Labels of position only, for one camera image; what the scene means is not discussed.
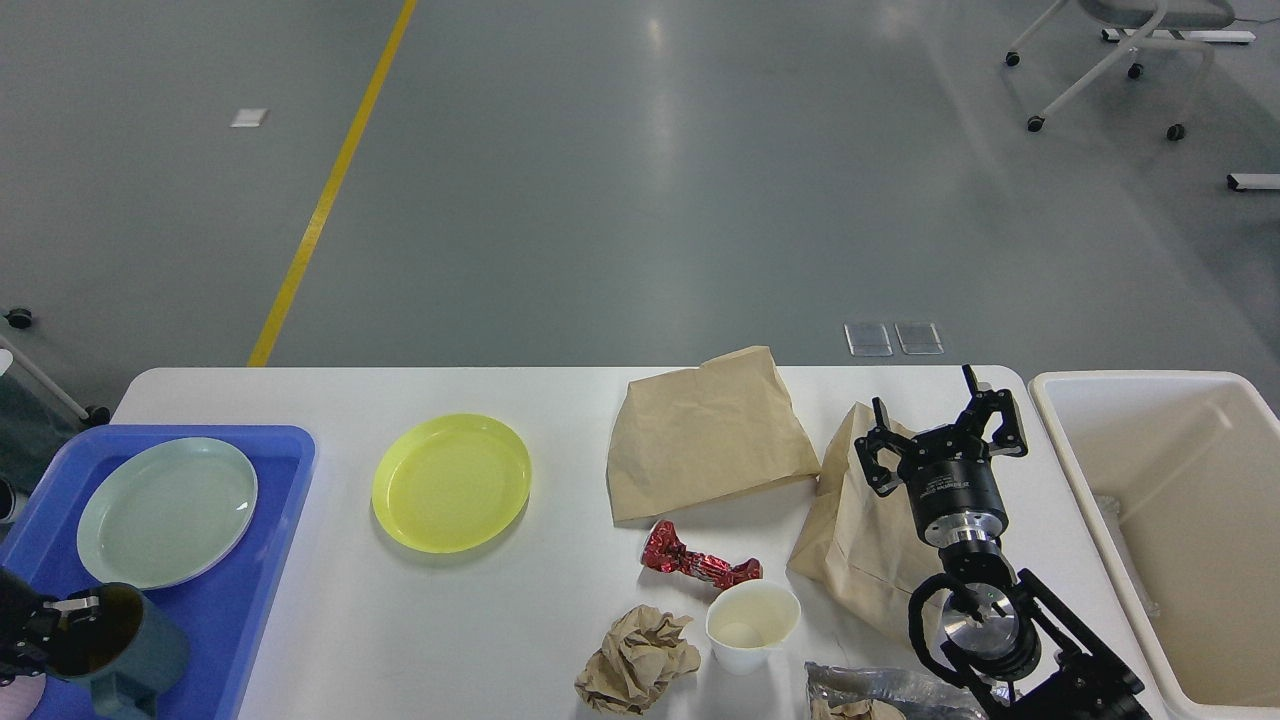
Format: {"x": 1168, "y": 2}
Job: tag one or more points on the dark teal mug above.
{"x": 121, "y": 647}

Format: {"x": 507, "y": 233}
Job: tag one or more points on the right clear floor plate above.
{"x": 919, "y": 338}

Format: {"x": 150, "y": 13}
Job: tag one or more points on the paper bag under gripper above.
{"x": 862, "y": 548}

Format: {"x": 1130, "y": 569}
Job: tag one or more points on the white office chair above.
{"x": 1156, "y": 25}

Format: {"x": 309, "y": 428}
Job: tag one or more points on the crumpled brown paper ball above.
{"x": 640, "y": 656}

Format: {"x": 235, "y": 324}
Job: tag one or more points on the white paper cup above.
{"x": 750, "y": 620}

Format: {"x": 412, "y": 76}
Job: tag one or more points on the red foil wrapper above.
{"x": 663, "y": 551}

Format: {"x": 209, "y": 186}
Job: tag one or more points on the clear floor plate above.
{"x": 868, "y": 339}
{"x": 919, "y": 338}

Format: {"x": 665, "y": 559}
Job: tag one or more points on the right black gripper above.
{"x": 959, "y": 492}

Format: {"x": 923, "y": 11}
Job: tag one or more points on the left clear floor plate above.
{"x": 868, "y": 339}

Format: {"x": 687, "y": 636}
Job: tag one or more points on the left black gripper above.
{"x": 29, "y": 620}

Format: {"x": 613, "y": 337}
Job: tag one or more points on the clear plastic bag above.
{"x": 883, "y": 693}

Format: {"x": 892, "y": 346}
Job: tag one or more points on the beige plastic bin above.
{"x": 1176, "y": 475}

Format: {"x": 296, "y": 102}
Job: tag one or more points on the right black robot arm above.
{"x": 979, "y": 624}

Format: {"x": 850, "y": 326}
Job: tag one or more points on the white floor rail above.
{"x": 1253, "y": 182}

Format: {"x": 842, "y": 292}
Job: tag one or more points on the large flat paper bag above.
{"x": 723, "y": 429}

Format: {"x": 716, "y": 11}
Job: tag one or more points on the yellow plastic plate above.
{"x": 451, "y": 483}

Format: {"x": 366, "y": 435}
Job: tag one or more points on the pale green plate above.
{"x": 169, "y": 514}

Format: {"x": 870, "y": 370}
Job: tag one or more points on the blue plastic tray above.
{"x": 223, "y": 612}

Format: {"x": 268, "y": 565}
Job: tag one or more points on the pink mug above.
{"x": 19, "y": 699}

